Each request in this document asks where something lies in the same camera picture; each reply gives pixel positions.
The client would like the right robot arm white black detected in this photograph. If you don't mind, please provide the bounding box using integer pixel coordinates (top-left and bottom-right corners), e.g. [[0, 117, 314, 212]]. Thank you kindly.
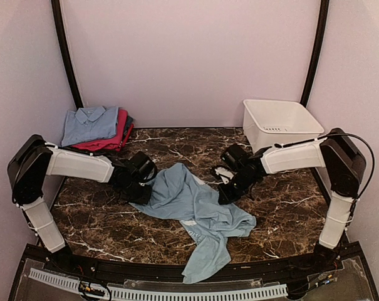
[[218, 128, 366, 272]]

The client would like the white slotted cable duct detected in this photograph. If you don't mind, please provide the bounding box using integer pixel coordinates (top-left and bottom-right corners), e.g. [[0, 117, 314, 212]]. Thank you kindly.
[[28, 268, 288, 300]]

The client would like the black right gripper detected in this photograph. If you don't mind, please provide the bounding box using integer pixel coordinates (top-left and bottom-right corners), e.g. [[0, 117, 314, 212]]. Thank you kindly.
[[217, 171, 257, 204]]

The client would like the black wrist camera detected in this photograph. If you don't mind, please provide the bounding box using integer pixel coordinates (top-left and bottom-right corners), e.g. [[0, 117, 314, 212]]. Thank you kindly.
[[127, 151, 158, 183], [221, 144, 249, 172]]

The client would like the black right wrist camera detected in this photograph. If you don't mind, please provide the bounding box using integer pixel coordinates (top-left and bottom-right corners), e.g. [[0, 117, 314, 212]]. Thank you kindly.
[[221, 144, 249, 172]]

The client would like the white plastic bin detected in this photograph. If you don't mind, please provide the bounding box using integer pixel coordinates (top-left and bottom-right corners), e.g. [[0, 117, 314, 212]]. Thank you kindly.
[[243, 99, 324, 152]]

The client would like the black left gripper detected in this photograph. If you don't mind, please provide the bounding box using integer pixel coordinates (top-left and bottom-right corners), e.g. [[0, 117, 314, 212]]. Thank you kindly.
[[118, 179, 152, 204]]

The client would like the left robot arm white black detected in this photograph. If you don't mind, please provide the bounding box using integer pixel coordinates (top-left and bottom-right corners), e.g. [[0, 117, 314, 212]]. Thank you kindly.
[[7, 134, 158, 273]]

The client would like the folded red garment underneath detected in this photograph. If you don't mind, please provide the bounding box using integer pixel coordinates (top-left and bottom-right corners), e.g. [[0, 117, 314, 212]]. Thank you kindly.
[[118, 123, 134, 151]]

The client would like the left black frame post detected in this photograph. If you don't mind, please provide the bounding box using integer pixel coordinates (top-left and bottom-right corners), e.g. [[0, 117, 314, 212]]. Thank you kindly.
[[51, 0, 84, 109]]

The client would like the light blue button shirt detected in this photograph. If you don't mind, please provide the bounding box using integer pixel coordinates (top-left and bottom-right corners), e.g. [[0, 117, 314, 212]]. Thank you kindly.
[[61, 106, 119, 147]]

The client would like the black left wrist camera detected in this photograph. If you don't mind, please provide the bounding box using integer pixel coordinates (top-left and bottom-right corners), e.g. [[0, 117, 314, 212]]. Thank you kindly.
[[127, 151, 158, 183]]

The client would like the blue cloth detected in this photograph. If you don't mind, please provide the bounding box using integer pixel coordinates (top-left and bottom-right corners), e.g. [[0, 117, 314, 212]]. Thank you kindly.
[[132, 163, 256, 285]]

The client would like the right black frame post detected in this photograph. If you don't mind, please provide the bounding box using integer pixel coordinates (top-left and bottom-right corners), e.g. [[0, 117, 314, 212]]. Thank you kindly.
[[299, 0, 330, 107]]

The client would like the folded dark blue garment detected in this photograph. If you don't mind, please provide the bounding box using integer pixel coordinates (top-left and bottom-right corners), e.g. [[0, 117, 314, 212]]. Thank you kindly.
[[125, 115, 134, 129]]

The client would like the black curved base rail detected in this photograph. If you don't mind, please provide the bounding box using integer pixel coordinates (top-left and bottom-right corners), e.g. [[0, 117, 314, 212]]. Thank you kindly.
[[23, 242, 362, 283]]

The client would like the black frame post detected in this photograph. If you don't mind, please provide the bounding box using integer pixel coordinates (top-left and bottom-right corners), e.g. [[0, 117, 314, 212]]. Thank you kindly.
[[299, 0, 330, 107], [51, 0, 84, 109]]

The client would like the folded pink red garment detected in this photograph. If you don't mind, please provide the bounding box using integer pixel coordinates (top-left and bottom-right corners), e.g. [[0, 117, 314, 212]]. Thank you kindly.
[[72, 108, 128, 151]]

